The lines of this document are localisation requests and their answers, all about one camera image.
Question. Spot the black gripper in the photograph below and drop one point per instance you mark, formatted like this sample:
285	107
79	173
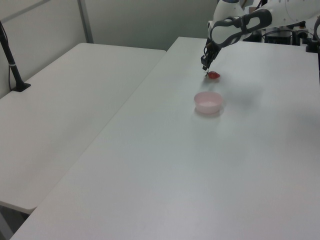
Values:
212	48

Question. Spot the red strawberry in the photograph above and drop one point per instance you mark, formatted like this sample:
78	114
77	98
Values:
213	75

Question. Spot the pink plastic bowl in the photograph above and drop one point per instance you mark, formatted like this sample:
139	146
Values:
208	106

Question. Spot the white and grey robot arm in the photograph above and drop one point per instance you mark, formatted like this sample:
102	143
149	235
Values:
225	31

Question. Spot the black electronics box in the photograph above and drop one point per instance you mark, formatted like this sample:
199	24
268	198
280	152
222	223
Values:
278	37

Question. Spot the silver and black device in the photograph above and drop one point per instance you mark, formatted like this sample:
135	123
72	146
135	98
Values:
300	35

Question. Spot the black clamped camera stand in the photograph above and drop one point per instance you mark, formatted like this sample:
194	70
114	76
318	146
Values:
314	40

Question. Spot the black camera stand with base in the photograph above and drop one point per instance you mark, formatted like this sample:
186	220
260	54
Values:
11	60

